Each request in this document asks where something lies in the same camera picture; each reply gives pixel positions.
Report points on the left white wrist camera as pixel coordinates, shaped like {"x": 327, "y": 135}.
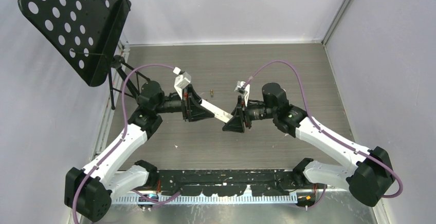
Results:
{"x": 182, "y": 80}

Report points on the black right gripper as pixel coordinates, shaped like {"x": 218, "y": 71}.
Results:
{"x": 236, "y": 124}

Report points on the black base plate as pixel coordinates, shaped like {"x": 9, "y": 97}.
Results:
{"x": 226, "y": 183}

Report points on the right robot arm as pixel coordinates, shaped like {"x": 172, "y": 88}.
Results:
{"x": 365, "y": 173}

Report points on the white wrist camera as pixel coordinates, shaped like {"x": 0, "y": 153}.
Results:
{"x": 244, "y": 90}
{"x": 182, "y": 80}

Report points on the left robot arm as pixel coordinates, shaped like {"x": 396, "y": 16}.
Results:
{"x": 89, "y": 191}

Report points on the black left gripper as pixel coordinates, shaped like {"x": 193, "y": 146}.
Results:
{"x": 191, "y": 108}

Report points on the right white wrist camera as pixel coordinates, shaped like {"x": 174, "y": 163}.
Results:
{"x": 244, "y": 90}

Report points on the black music stand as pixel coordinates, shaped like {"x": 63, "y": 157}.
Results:
{"x": 85, "y": 32}

